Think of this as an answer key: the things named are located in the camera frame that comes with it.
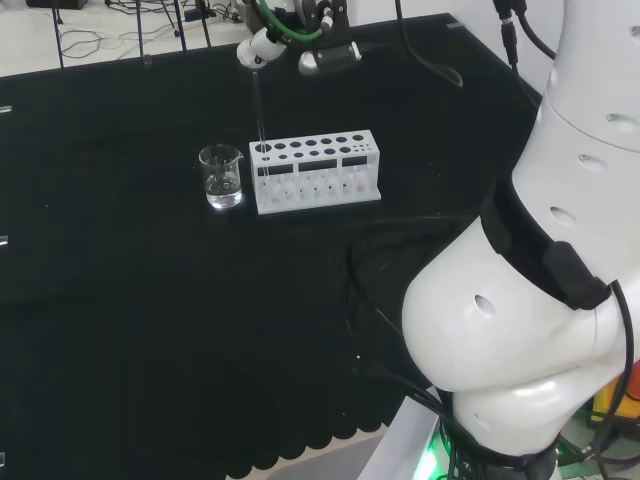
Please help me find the clear glass rod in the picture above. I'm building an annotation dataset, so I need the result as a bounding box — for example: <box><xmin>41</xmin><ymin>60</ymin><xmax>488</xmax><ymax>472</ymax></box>
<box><xmin>252</xmin><ymin>71</ymin><xmax>273</xmax><ymax>180</ymax></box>

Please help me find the yellow stop button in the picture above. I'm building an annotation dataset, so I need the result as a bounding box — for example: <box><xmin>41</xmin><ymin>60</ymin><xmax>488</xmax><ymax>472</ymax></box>
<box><xmin>591</xmin><ymin>375</ymin><xmax>632</xmax><ymax>425</ymax></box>

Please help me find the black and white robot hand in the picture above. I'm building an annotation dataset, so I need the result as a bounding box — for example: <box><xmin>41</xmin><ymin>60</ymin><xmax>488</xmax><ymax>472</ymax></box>
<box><xmin>236</xmin><ymin>0</ymin><xmax>363</xmax><ymax>77</ymax></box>

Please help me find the green cable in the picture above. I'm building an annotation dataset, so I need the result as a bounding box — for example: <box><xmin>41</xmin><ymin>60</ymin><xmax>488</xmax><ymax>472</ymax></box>
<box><xmin>251</xmin><ymin>0</ymin><xmax>333</xmax><ymax>49</ymax></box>

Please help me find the black bench cloth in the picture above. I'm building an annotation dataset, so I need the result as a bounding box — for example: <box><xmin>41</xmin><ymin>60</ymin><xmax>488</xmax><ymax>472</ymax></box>
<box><xmin>0</xmin><ymin>12</ymin><xmax>547</xmax><ymax>480</ymax></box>

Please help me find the black looped cable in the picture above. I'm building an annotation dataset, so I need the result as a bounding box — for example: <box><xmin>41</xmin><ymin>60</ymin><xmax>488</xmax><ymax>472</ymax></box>
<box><xmin>393</xmin><ymin>0</ymin><xmax>465</xmax><ymax>90</ymax></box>

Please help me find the small glass beaker with water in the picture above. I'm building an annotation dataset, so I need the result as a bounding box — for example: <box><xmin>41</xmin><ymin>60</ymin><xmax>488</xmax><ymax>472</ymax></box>
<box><xmin>198</xmin><ymin>143</ymin><xmax>246</xmax><ymax>210</ymax></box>

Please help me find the white test tube rack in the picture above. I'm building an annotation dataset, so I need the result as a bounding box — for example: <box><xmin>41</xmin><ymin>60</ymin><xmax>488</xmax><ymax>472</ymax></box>
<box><xmin>248</xmin><ymin>129</ymin><xmax>383</xmax><ymax>217</ymax></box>

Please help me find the black cable with connector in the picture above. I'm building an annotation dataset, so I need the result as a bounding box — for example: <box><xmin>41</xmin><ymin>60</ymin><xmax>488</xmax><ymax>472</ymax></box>
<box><xmin>491</xmin><ymin>0</ymin><xmax>520</xmax><ymax>67</ymax></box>

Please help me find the black thick cable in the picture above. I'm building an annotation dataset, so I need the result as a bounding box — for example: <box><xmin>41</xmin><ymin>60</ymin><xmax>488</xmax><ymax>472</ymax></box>
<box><xmin>513</xmin><ymin>0</ymin><xmax>558</xmax><ymax>60</ymax></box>

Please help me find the black tripod leg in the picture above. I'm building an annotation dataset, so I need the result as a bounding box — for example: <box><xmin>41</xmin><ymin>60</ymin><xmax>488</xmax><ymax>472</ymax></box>
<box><xmin>171</xmin><ymin>0</ymin><xmax>190</xmax><ymax>52</ymax></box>
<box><xmin>131</xmin><ymin>0</ymin><xmax>152</xmax><ymax>59</ymax></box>
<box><xmin>48</xmin><ymin>0</ymin><xmax>67</xmax><ymax>70</ymax></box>
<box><xmin>197</xmin><ymin>0</ymin><xmax>212</xmax><ymax>48</ymax></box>

